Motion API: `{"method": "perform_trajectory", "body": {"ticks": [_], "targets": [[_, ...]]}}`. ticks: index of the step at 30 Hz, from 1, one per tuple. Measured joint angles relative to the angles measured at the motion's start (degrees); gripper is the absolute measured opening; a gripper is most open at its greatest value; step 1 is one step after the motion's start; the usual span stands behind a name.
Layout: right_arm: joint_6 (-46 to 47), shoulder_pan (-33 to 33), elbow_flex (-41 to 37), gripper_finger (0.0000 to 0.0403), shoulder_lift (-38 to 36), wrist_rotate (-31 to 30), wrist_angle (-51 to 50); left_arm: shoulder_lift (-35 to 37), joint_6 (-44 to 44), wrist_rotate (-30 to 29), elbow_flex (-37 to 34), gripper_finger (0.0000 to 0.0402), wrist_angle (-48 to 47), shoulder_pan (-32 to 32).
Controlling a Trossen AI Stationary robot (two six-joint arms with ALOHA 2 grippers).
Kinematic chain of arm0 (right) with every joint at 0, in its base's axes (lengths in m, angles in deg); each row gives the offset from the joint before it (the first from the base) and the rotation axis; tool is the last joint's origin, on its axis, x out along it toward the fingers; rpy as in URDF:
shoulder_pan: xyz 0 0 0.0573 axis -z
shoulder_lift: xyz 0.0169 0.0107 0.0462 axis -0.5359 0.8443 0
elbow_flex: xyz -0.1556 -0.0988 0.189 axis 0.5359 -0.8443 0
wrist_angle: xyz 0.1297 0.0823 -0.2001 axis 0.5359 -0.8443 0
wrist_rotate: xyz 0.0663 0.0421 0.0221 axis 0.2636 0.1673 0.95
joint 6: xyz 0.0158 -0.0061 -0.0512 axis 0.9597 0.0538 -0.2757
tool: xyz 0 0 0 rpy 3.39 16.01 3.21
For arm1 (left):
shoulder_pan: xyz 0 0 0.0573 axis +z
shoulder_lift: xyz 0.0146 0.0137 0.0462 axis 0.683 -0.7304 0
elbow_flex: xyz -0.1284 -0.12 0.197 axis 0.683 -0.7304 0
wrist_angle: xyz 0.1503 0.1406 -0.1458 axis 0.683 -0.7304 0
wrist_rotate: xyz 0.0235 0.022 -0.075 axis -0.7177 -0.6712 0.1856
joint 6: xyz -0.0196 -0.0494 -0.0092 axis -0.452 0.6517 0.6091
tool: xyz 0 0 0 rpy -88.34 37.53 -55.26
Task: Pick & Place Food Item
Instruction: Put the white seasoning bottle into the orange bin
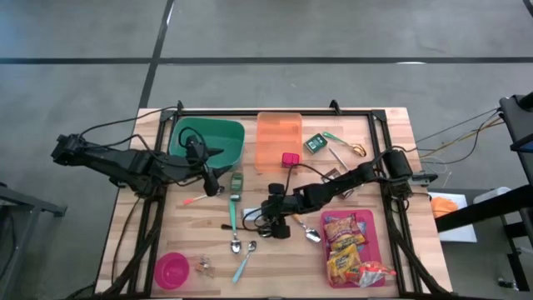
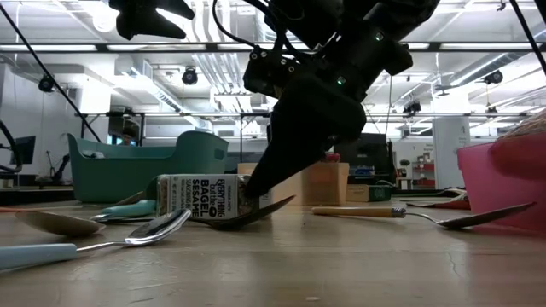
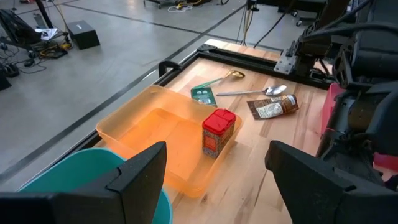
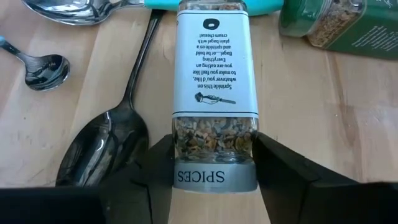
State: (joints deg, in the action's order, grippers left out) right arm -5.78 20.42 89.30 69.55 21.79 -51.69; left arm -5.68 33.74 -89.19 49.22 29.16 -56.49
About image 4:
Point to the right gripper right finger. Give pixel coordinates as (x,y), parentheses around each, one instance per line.
(326,205)

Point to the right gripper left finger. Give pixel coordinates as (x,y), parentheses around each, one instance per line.
(93,205)

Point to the green-label glass spice jar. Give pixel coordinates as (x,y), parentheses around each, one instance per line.
(357,31)

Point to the white-label bagel spice jar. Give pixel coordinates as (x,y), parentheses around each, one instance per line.
(214,62)

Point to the black metal spoon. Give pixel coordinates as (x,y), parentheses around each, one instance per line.
(102,149)

